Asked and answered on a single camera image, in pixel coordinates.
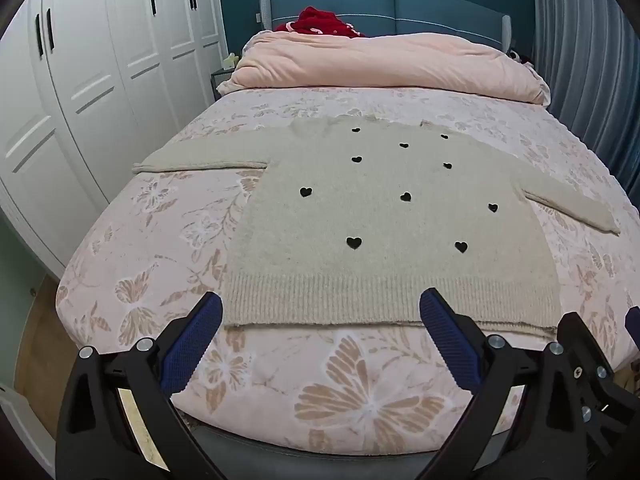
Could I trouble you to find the beige knit sweater black hearts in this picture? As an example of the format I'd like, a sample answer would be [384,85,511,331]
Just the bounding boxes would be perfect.
[132,115,622,333]

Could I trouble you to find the grey blue curtain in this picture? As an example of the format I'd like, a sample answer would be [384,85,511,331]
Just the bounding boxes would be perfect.
[530,0,640,196]

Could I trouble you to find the bed with butterfly print sheet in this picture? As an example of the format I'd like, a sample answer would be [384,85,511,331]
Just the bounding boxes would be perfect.
[55,85,640,458]

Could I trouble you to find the dark nightstand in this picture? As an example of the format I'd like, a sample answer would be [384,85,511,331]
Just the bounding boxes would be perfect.
[210,66,237,107]

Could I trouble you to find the red garment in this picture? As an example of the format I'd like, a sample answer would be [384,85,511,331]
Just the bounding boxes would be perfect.
[272,6,366,39]

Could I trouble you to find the white wardrobe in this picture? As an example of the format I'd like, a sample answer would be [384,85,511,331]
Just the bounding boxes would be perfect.
[0,0,228,281]

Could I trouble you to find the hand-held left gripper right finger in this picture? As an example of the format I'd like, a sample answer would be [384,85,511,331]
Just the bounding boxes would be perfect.
[419,287,603,480]

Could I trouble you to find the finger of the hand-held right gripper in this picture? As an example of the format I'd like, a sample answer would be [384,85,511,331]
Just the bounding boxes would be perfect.
[556,311,640,441]
[624,305,640,347]

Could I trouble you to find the blue upholstered headboard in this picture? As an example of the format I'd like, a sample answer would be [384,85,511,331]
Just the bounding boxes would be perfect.
[259,0,513,51]

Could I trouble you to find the pink duvet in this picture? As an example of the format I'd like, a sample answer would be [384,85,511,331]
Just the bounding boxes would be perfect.
[216,30,551,107]

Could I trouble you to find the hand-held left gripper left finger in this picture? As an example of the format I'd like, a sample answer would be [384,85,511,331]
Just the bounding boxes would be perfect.
[55,291,227,480]

